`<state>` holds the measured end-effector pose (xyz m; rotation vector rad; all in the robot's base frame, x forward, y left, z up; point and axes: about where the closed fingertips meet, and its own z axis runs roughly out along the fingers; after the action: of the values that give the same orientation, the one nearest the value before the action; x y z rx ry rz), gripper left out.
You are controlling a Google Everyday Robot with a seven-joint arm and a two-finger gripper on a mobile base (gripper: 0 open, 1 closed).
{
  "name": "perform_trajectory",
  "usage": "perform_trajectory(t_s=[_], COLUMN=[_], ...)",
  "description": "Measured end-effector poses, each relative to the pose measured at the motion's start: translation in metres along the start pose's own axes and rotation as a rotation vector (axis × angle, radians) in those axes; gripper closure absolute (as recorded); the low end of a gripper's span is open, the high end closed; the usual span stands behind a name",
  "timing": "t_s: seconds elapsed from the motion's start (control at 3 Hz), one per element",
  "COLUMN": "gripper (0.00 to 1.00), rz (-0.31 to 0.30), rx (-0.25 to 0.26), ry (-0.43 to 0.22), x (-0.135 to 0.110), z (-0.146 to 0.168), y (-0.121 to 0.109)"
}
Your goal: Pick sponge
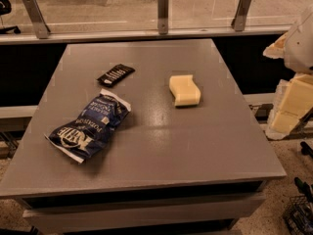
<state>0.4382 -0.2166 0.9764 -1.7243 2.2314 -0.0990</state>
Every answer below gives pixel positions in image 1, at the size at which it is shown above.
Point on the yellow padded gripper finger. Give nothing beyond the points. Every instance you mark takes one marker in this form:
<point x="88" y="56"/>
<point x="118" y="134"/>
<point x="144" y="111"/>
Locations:
<point x="276" y="50"/>
<point x="293" y="100"/>

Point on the yellow sponge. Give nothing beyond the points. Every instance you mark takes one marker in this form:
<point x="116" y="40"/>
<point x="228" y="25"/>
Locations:
<point x="184" y="90"/>

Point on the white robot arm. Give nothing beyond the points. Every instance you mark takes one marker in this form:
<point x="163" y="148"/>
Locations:
<point x="299" y="45"/>

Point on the grey table with drawer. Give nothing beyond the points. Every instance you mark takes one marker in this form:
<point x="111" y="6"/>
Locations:
<point x="164" y="166"/>

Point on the small black snack packet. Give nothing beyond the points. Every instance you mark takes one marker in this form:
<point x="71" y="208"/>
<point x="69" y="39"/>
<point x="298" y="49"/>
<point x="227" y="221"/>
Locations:
<point x="115" y="75"/>

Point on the blue chips bag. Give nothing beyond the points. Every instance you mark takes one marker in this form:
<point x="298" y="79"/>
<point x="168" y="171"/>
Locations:
<point x="87" y="135"/>

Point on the black office chair base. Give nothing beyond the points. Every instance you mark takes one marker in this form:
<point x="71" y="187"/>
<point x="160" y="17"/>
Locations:
<point x="6" y="8"/>

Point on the right metal glass bracket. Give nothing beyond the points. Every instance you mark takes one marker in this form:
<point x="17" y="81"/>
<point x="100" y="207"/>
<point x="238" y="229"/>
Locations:
<point x="239" y="20"/>

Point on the metal glass bracket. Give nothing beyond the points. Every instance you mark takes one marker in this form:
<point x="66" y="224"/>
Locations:
<point x="41" y="30"/>
<point x="162" y="16"/>
<point x="239" y="20"/>

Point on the black wire basket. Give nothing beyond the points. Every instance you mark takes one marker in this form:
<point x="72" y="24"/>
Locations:
<point x="298" y="216"/>

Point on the middle metal glass bracket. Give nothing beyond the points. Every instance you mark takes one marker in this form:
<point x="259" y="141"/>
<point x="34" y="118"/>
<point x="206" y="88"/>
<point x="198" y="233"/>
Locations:
<point x="162" y="16"/>

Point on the left metal glass bracket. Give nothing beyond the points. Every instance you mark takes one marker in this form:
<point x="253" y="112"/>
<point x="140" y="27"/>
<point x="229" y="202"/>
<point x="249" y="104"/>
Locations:
<point x="41" y="30"/>

